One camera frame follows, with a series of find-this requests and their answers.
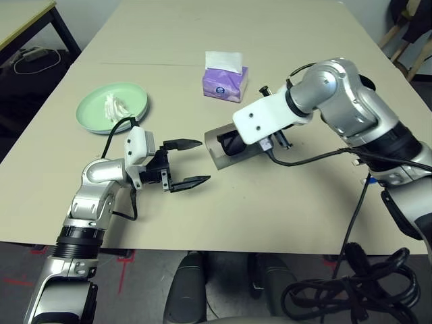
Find grey power adapter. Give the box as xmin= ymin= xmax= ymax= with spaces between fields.
xmin=23 ymin=47 xmax=48 ymax=61

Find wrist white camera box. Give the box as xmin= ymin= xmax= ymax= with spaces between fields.
xmin=232 ymin=86 xmax=313 ymax=145
xmin=123 ymin=125 xmax=156 ymax=188

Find robot leg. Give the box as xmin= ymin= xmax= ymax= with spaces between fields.
xmin=163 ymin=251 xmax=209 ymax=324
xmin=248 ymin=252 xmax=298 ymax=304

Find white tissue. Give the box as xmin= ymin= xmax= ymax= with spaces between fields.
xmin=103 ymin=94 xmax=131 ymax=122

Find purple tissue pack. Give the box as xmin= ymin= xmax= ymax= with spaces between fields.
xmin=201 ymin=51 xmax=250 ymax=103

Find wooden stool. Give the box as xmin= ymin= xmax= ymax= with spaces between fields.
xmin=379 ymin=9 xmax=432 ymax=82

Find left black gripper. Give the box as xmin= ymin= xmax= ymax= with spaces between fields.
xmin=140 ymin=138 xmax=212 ymax=194

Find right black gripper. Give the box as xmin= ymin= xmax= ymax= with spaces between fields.
xmin=259 ymin=86 xmax=293 ymax=150

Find light green plate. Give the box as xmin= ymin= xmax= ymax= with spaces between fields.
xmin=76 ymin=81 xmax=149 ymax=132

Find grey glasses case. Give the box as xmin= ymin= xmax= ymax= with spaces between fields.
xmin=204 ymin=123 xmax=271 ymax=170

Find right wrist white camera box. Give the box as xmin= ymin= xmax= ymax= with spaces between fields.
xmin=232 ymin=86 xmax=313 ymax=145

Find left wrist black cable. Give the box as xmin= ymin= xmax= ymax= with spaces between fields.
xmin=101 ymin=116 xmax=141 ymax=222

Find black sunglasses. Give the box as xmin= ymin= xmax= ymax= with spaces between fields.
xmin=215 ymin=132 xmax=246 ymax=157

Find beige black-framed side table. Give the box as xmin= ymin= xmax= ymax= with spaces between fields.
xmin=0 ymin=0 xmax=82 ymax=58

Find robot right leg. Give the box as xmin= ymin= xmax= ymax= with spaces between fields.
xmin=248 ymin=252 xmax=298 ymax=304

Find robot left leg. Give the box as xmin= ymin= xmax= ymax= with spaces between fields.
xmin=163 ymin=251 xmax=209 ymax=324

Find thin white floor cable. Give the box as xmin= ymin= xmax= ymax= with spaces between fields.
xmin=13 ymin=49 xmax=60 ymax=76

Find black cable bundle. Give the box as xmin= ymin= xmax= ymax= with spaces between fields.
xmin=281 ymin=242 xmax=423 ymax=324

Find black jacket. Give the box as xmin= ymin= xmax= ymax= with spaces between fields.
xmin=389 ymin=0 xmax=432 ymax=43

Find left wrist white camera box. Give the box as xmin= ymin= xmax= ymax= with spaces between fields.
xmin=123 ymin=125 xmax=156 ymax=188

